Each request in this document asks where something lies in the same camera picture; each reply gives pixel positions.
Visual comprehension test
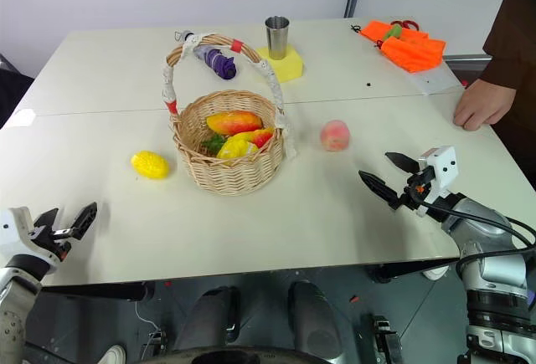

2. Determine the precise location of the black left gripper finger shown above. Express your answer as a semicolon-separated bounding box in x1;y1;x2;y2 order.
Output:
70;201;99;242
33;208;60;230

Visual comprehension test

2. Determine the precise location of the steel cup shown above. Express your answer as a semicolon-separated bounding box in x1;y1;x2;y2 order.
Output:
264;15;291;61

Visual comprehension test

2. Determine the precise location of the person in brown clothing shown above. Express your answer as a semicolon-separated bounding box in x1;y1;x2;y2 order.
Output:
481;0;536;192

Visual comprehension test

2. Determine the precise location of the clear plastic bag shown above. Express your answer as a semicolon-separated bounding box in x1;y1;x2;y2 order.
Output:
407;61;461;96

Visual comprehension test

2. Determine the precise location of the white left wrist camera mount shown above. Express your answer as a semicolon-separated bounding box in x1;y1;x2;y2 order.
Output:
0;206;60;275

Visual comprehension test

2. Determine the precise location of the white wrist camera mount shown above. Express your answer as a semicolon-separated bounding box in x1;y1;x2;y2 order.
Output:
0;206;60;275
417;144;458;217

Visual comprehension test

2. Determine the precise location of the yellow pepper toy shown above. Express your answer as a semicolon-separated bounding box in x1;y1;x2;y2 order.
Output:
215;135;261;167

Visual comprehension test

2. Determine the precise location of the orange pleated cloth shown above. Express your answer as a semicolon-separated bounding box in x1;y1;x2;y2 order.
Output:
360;20;447;74

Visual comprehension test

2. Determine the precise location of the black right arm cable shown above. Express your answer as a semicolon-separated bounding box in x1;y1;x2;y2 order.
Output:
418;199;536;263

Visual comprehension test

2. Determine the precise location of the green toy leaf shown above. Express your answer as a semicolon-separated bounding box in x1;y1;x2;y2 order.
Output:
200;134;228;157

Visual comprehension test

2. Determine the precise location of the pink toy peach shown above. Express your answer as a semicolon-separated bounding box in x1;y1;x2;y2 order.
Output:
320;119;352;153

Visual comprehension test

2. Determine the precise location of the black caster bracket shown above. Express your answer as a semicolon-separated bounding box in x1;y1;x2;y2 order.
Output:
371;315;404;364

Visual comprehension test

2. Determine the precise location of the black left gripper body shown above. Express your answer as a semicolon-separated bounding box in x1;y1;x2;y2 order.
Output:
28;224;79;263

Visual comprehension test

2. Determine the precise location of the yellow sponge block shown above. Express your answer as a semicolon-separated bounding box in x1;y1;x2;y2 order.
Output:
255;44;306;85

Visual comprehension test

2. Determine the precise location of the yellow corn toy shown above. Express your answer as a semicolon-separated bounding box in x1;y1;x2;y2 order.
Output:
130;150;172;180

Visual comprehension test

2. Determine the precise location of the small red yellow toy mango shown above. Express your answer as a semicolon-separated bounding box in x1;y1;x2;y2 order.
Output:
239;126;276;149

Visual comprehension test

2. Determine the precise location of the black table frame bar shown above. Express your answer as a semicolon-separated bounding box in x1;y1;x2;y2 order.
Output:
363;256;461;285
40;281;157;303

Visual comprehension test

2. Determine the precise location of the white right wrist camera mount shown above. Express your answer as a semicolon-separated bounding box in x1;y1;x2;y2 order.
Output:
417;144;458;217

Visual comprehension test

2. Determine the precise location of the dark rounded shape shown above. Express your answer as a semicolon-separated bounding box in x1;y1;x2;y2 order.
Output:
287;279;345;361

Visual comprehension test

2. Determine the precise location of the green toy piece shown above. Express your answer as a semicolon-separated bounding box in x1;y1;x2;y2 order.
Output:
378;24;404;42

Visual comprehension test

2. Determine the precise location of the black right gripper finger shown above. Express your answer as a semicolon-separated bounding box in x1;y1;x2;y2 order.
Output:
384;151;420;174
358;170;401;211

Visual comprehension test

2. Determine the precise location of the purple folded umbrella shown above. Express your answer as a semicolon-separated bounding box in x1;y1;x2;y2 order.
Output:
174;29;238;81

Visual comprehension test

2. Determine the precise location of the person's bare hand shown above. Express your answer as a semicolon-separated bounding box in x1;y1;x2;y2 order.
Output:
453;79;518;131

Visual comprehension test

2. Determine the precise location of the wicker basket with lace handle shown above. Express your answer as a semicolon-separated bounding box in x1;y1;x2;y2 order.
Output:
161;33;297;197

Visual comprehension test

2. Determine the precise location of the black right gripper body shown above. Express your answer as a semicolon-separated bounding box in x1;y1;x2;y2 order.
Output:
394;166;436;214

